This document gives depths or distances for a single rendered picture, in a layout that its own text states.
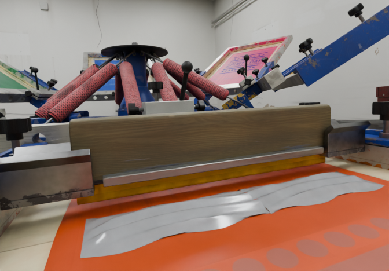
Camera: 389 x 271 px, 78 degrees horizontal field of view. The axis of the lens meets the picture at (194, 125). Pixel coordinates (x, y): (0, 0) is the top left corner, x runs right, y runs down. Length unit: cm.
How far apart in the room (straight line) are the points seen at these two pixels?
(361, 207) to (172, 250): 20
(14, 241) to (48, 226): 3
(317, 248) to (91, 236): 19
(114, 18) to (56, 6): 87
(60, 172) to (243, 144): 23
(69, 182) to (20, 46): 441
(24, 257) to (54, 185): 7
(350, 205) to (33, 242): 32
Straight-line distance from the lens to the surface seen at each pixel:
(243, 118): 34
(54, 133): 53
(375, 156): 49
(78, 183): 29
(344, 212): 30
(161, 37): 471
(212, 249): 22
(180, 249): 22
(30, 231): 30
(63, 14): 469
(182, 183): 33
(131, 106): 60
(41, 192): 30
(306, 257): 22
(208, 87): 100
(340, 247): 24
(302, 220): 27
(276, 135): 38
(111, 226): 26
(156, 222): 25
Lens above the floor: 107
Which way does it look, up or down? 6 degrees down
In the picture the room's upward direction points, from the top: 2 degrees counter-clockwise
